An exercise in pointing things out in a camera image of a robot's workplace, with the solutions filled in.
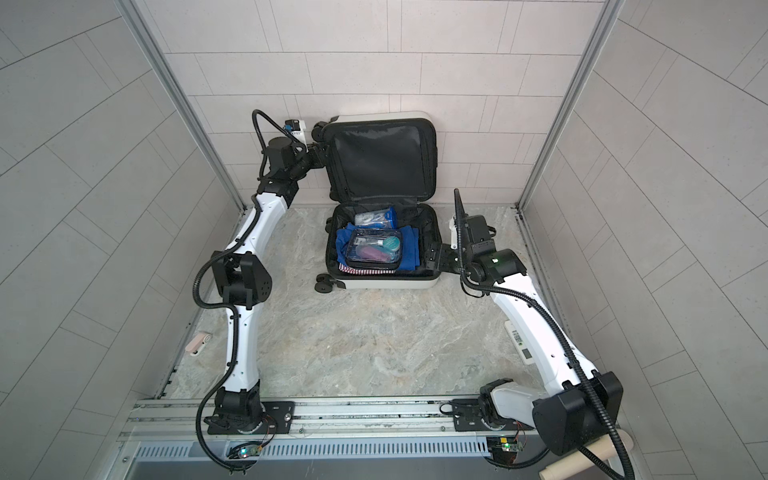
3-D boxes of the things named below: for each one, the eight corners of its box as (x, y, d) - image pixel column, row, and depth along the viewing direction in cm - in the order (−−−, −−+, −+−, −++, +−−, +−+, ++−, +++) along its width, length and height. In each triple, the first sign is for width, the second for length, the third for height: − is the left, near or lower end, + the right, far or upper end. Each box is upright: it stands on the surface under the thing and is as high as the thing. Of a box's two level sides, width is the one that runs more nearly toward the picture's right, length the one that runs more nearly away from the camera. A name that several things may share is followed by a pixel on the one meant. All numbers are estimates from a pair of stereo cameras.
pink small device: (188, 351, 82) (183, 348, 80) (208, 332, 86) (203, 328, 84) (194, 356, 82) (188, 353, 79) (214, 337, 85) (209, 333, 83)
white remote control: (526, 367, 81) (529, 364, 79) (500, 325, 88) (502, 322, 87) (534, 363, 82) (538, 360, 80) (508, 322, 89) (510, 319, 87)
